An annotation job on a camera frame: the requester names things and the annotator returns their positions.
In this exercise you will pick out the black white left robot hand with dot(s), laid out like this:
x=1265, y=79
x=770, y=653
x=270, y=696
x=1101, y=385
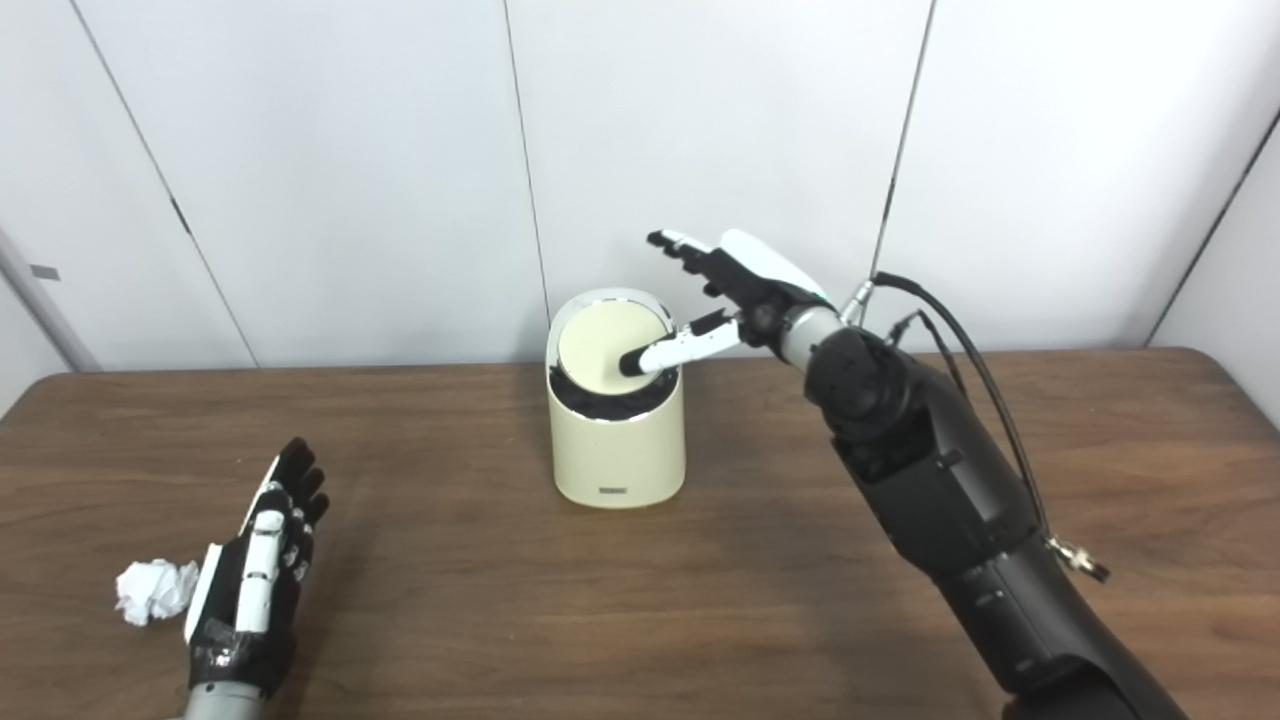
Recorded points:
x=250, y=610

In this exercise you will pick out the cream-colored lidded bin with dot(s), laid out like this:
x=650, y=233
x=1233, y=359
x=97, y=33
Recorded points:
x=620, y=455

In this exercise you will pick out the black bin liner bag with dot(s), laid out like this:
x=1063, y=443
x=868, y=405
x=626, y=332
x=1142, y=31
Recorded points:
x=610, y=405

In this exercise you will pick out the white paper ball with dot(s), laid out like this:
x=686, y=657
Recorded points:
x=155, y=592

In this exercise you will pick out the gray wall post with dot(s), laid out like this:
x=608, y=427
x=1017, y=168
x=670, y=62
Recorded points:
x=45, y=305

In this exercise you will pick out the small gray wall tag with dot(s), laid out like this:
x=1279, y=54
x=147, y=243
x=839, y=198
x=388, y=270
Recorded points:
x=45, y=272

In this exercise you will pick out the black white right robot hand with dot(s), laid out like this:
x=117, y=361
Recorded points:
x=755, y=285

